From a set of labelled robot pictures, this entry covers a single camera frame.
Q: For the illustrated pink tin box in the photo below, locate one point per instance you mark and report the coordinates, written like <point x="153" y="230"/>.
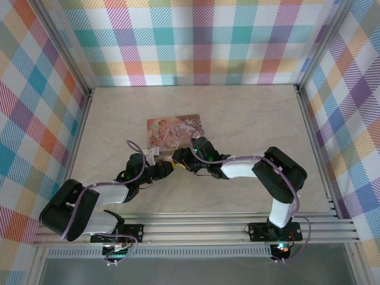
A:
<point x="166" y="130"/>

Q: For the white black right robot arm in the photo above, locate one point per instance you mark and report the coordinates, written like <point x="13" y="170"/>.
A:
<point x="282" y="213"/>

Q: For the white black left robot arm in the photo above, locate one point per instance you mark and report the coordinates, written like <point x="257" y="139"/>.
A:
<point x="68" y="213"/>

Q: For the checkered backdrop cloth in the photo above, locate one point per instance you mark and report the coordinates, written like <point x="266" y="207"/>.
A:
<point x="193" y="44"/>
<point x="350" y="118"/>
<point x="29" y="118"/>

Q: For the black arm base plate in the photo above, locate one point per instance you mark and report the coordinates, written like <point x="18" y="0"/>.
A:
<point x="258" y="231"/>
<point x="136" y="234"/>

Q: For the wide aluminium base rail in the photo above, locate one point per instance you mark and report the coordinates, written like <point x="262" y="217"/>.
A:
<point x="193" y="231"/>

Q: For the aluminium frame rail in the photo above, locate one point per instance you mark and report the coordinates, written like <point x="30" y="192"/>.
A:
<point x="74" y="154"/>
<point x="319" y="154"/>

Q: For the aluminium frame leg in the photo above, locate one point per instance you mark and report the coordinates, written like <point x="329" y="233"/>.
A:
<point x="37" y="267"/>
<point x="354" y="267"/>

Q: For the aluminium frame post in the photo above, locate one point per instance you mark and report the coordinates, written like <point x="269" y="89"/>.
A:
<point x="323" y="44"/>
<point x="64" y="44"/>

